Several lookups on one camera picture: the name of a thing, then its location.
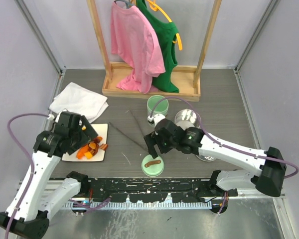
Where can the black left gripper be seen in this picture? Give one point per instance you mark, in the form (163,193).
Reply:
(87,134)

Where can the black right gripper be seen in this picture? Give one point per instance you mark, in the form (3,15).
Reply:
(150,142)

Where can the white square plate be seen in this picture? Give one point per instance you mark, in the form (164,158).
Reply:
(98,154)

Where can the white cloth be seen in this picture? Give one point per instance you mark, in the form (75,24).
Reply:
(77,99)

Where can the metal serving tongs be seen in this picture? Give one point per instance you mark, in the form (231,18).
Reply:
(131,130)

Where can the mint green tin canister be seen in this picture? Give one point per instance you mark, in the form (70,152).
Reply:
(161,108)

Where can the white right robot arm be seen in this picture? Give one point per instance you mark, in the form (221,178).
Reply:
(263,170)

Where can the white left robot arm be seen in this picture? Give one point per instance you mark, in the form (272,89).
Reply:
(29,215)

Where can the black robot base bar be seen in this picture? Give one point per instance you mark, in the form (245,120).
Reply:
(150,190)

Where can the orange salmon sushi piece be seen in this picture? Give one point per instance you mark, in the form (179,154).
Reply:
(82,151)

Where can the mint green canister lid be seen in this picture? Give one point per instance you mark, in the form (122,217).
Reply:
(152,167)

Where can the round silver tin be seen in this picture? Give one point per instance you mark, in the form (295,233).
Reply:
(187,118)

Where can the silver embossed tin lid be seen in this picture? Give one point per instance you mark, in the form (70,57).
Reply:
(206,158)

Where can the wooden clothes rack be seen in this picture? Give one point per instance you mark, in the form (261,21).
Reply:
(186,78)

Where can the pink t-shirt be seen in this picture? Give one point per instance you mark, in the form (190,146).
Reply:
(135,41)

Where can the green t-shirt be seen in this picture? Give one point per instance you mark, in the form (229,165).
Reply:
(166,34)

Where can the grey clothes hanger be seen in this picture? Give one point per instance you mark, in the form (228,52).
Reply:
(128,3)

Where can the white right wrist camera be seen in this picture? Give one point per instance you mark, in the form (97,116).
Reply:
(155,119)

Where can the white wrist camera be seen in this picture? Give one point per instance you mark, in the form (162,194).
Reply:
(155,119)
(55,117)

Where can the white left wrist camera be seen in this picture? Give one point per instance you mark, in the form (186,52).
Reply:
(55,117)

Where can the white slotted cable duct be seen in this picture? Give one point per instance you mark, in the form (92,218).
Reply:
(166,205)

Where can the left aluminium frame post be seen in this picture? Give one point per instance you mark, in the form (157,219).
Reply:
(36,23)

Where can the aluminium corner frame post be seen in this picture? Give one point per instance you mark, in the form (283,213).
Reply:
(258,30)

